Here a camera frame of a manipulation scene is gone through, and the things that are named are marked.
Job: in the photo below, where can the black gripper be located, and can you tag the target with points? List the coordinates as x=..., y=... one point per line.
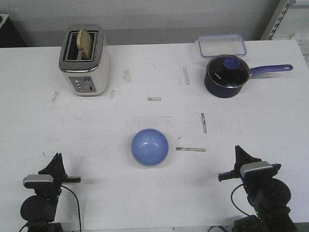
x=59, y=177
x=254, y=180

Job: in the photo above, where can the blue bowl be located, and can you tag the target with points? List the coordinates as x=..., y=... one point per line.
x=149, y=147

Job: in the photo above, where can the green bowl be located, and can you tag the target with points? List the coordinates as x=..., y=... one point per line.
x=164, y=161

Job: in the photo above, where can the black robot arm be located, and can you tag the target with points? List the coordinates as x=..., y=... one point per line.
x=268, y=196
x=39, y=210

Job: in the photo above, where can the blue saucepan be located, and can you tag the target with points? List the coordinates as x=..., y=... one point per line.
x=224, y=92

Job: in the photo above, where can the glass pot lid blue knob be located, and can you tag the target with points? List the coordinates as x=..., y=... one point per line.
x=228, y=71

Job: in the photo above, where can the white chrome toaster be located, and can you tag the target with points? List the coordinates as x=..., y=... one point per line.
x=85, y=77

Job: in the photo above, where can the clear plastic food container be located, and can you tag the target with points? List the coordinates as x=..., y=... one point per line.
x=224, y=44

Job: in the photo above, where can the bread slice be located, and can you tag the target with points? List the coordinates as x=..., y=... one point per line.
x=84, y=43

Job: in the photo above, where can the black object at left edge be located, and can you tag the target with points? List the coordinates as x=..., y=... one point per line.
x=9, y=35

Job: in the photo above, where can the grey metal shelf upright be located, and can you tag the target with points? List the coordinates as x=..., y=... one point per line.
x=276, y=19

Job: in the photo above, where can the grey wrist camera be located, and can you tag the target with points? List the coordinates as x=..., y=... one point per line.
x=37, y=180
x=254, y=167

